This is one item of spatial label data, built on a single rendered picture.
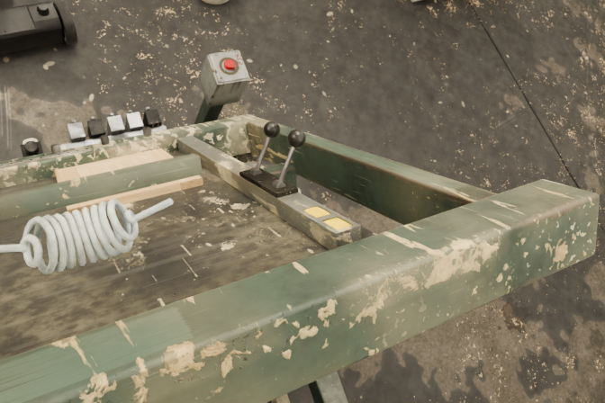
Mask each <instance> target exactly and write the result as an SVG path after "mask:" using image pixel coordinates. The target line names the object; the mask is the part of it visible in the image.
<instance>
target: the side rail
mask: <svg viewBox="0 0 605 403"><path fill-rule="evenodd" d="M267 122H269V121H268V120H265V119H258V120H253V121H247V125H248V139H249V145H250V152H251V153H252V154H255V155H257V156H260V153H261V151H262V148H263V146H264V144H265V141H266V135H265V134H264V131H263V129H264V126H265V124H266V123H267ZM277 124H278V123H277ZM278 125H279V127H280V133H279V135H278V136H277V137H275V138H272V139H270V142H269V144H268V147H267V150H266V153H265V156H264V159H265V160H267V161H269V162H272V163H274V164H280V163H285V160H286V159H287V156H288V153H289V151H290V148H291V145H290V144H289V143H288V140H287V137H288V134H289V133H290V131H292V130H295V129H293V128H290V127H286V126H284V125H281V124H278ZM304 134H305V136H306V140H305V143H304V144H303V145H302V146H301V147H299V148H295V151H294V153H293V157H292V160H291V162H290V166H293V167H294V168H295V170H296V174H297V175H299V176H301V177H303V178H305V179H308V180H310V181H312V182H314V183H316V184H318V185H320V186H322V187H325V188H327V189H329V190H331V191H333V192H335V193H337V194H339V195H342V196H344V197H346V198H348V199H350V200H351V201H353V202H356V203H358V204H361V205H363V206H365V207H367V208H368V209H370V210H373V211H375V212H378V213H380V214H382V215H384V216H385V217H387V218H389V219H392V220H395V221H397V222H399V223H401V224H402V225H407V224H410V223H412V222H415V221H418V220H421V219H425V218H428V217H431V216H434V215H437V214H439V213H442V212H445V211H447V210H452V209H454V208H457V207H460V206H463V205H466V204H468V203H471V202H476V201H479V200H481V199H484V198H487V197H490V196H493V195H495V194H497V193H492V192H489V191H486V190H484V189H481V188H477V187H474V186H472V185H469V184H464V183H461V182H458V181H455V180H452V179H449V178H446V177H444V176H441V175H436V174H433V173H430V172H427V171H424V170H421V169H419V168H416V167H413V166H408V165H405V164H402V163H399V162H396V161H393V160H391V159H388V158H385V157H379V156H377V155H374V154H371V153H368V152H365V151H363V150H360V149H356V148H352V147H349V146H346V145H343V144H340V143H338V142H334V141H331V140H328V139H324V138H321V137H318V136H315V135H312V134H309V133H306V132H304Z"/></svg>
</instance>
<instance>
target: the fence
mask: <svg viewBox="0 0 605 403"><path fill-rule="evenodd" d="M176 141H177V145H178V150H179V151H180V152H182V153H183V154H185V155H188V154H193V153H194V154H196V155H197V156H199V157H200V160H201V166H203V167H205V168H206V169H208V170H209V171H211V172H212V173H214V174H215V175H217V176H219V177H220V178H221V179H222V180H224V181H225V182H227V183H228V184H230V185H232V186H233V187H235V188H237V189H238V190H240V191H241V192H243V193H245V194H246V195H247V196H248V197H250V198H251V199H253V200H254V201H256V202H258V203H259V204H261V205H262V206H264V207H265V208H267V209H268V210H270V211H272V212H273V213H274V214H275V215H277V216H279V217H280V218H282V219H284V220H285V221H287V222H288V223H290V224H291V225H293V226H294V227H296V228H298V229H299V230H300V231H301V232H303V233H304V234H306V235H307V236H309V237H311V238H312V239H314V240H315V241H317V242H318V243H320V244H321V245H323V246H325V247H327V248H328V249H329V250H331V249H334V248H337V247H340V246H344V245H347V244H350V243H353V242H356V241H358V240H361V239H362V235H361V226H360V225H358V224H357V223H356V222H354V221H352V220H350V219H347V218H345V217H344V216H342V215H340V214H338V213H337V212H335V211H333V210H331V209H329V208H327V207H325V206H323V205H321V204H319V203H317V202H316V201H314V200H312V199H310V198H308V197H306V196H304V195H303V194H301V193H293V194H289V195H286V196H283V197H279V198H276V197H275V196H273V195H272V194H270V193H268V192H266V191H264V190H263V189H261V188H259V187H258V186H256V185H254V184H253V183H251V182H249V181H248V180H246V179H244V178H243V177H241V176H240V175H239V172H241V171H245V170H249V169H251V168H252V167H250V166H248V165H246V164H244V163H242V162H240V161H239V160H237V159H236V158H234V157H231V156H229V155H227V154H225V153H223V152H222V151H220V150H219V149H217V148H214V147H212V146H210V145H209V144H207V143H205V142H203V141H201V140H199V139H197V138H196V137H194V136H187V137H182V138H178V139H176ZM317 206H318V207H319V208H321V209H323V210H325V211H327V212H328V213H330V214H328V215H324V216H321V217H318V218H315V217H314V216H312V215H311V214H309V213H308V212H306V211H304V210H307V209H310V208H313V207H317ZM334 218H339V219H342V220H344V221H346V222H347V223H348V224H350V225H352V226H350V227H347V228H342V229H339V230H336V229H335V228H333V227H331V226H330V225H328V224H326V223H325V222H323V221H325V220H328V219H334Z"/></svg>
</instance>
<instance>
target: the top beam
mask: <svg viewBox="0 0 605 403"><path fill-rule="evenodd" d="M599 203H600V196H599V195H598V194H597V193H592V192H589V191H585V190H582V189H578V188H575V187H572V186H568V185H564V184H559V183H555V182H551V181H547V180H545V179H541V180H538V181H535V182H533V183H530V184H525V185H522V186H520V187H517V188H514V189H511V190H508V191H506V192H503V193H498V194H495V195H493V196H490V197H487V198H484V199H481V200H479V201H474V202H471V203H468V204H466V205H463V206H460V207H457V208H454V209H452V210H447V211H445V212H442V213H439V214H437V215H434V216H431V217H428V218H425V219H421V220H418V221H415V222H412V223H410V224H407V225H404V226H401V227H398V228H394V229H391V230H388V231H385V232H383V233H380V234H377V235H374V236H371V237H367V238H364V239H361V240H358V241H356V242H353V243H350V244H347V245H344V246H340V247H337V248H334V249H331V250H329V251H326V252H323V253H320V254H317V255H313V256H310V257H307V258H304V259H302V260H299V261H296V262H293V263H290V264H286V265H283V266H280V267H277V268H275V269H272V270H269V271H266V272H263V273H260V274H257V275H254V276H251V277H248V278H246V279H243V280H240V281H237V282H233V283H230V284H227V285H224V286H221V287H219V288H216V289H213V290H210V291H206V292H203V293H200V294H197V295H194V296H192V297H189V298H186V299H183V300H179V301H176V302H173V303H170V304H167V305H165V306H162V307H159V308H156V309H152V310H149V311H146V312H143V313H140V314H138V315H135V316H132V317H129V318H125V319H122V320H119V321H116V322H113V323H111V324H108V325H105V326H102V327H98V328H95V329H92V330H89V331H86V332H84V333H81V334H79V335H76V336H72V337H69V338H66V339H63V340H60V341H58V342H55V343H52V344H49V345H44V346H42V347H39V348H36V349H33V350H31V351H28V352H25V353H22V354H17V355H15V356H12V357H9V358H6V359H3V360H1V361H0V403H267V402H269V401H271V400H273V399H277V398H279V397H281V396H283V395H285V394H287V393H289V392H291V391H294V390H297V389H299V388H300V387H303V386H305V385H307V384H309V383H311V382H314V381H316V380H318V379H321V378H323V377H325V376H327V375H329V374H332V373H333V372H336V371H338V370H341V369H343V368H345V367H347V366H349V365H351V364H353V363H356V362H359V361H361V360H363V359H365V358H366V357H369V356H371V355H373V354H376V353H379V352H381V351H383V350H384V349H387V348H389V347H391V346H393V345H397V344H399V343H400V342H402V341H404V340H407V339H409V338H411V337H413V336H416V335H418V334H420V333H422V332H425V331H427V330H429V329H431V328H433V327H436V326H438V325H440V324H443V323H445V322H447V321H449V320H450V319H453V318H456V317H458V316H460V315H463V314H465V313H466V312H468V311H470V310H473V309H476V308H478V307H481V306H482V305H484V304H486V303H488V302H491V301H493V300H496V299H498V298H500V297H502V296H504V295H506V294H509V293H511V292H513V291H515V290H518V289H520V288H522V287H524V286H526V285H529V284H531V283H533V282H536V281H538V280H540V279H542V278H544V277H547V276H548V275H550V274H552V273H556V272H558V271H560V270H562V269H564V268H566V267H568V266H570V265H572V264H576V263H578V262H580V261H582V260H584V259H586V258H588V257H590V256H592V255H594V254H595V248H596V237H597V227H598V215H599Z"/></svg>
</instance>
